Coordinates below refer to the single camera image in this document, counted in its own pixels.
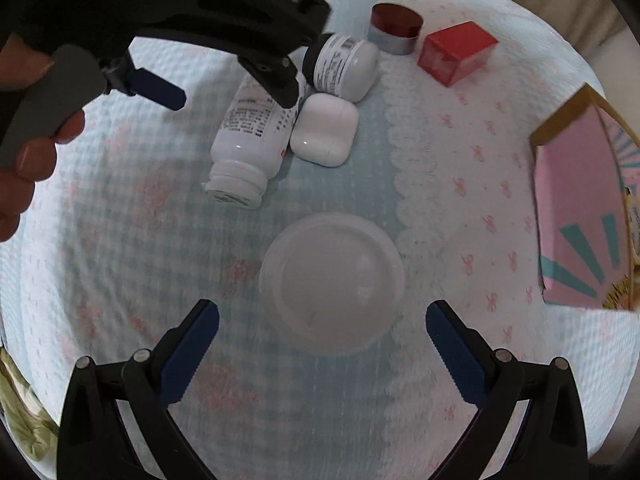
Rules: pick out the tall white pill bottle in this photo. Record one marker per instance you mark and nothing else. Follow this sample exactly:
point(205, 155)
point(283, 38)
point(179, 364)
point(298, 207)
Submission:
point(247, 145)

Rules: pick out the person's left hand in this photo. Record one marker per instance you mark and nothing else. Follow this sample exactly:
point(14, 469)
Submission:
point(30, 155)

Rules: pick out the red and silver tape roll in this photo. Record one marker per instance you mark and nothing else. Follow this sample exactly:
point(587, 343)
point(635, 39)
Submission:
point(396, 27)

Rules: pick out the olive green cloth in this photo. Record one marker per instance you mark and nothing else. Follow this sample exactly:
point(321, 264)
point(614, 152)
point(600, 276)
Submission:
point(22, 400)

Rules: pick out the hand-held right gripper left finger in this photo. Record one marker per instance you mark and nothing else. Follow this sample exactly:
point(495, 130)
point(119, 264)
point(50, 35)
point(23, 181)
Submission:
point(187, 360)

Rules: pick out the red cube box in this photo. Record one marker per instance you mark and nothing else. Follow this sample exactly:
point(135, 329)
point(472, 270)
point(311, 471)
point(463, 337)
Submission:
point(456, 52)

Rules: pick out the white jar with black lid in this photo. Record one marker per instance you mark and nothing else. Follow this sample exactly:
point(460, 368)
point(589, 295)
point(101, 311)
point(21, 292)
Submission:
point(342, 66)

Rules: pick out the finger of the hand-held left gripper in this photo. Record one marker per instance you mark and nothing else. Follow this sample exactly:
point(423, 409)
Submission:
point(275, 77)
point(159, 87)

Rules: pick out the checkered bow print blanket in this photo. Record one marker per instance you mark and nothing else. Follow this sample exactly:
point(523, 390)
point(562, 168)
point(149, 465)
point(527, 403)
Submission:
point(320, 240)

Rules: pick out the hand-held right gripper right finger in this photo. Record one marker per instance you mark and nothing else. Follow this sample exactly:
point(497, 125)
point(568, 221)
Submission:
point(457, 360)

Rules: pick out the white earbuds case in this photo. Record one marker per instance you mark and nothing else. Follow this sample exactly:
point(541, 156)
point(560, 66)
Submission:
point(325, 130)

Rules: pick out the pink cardboard box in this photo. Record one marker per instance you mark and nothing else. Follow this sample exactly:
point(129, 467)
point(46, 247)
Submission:
point(585, 200)

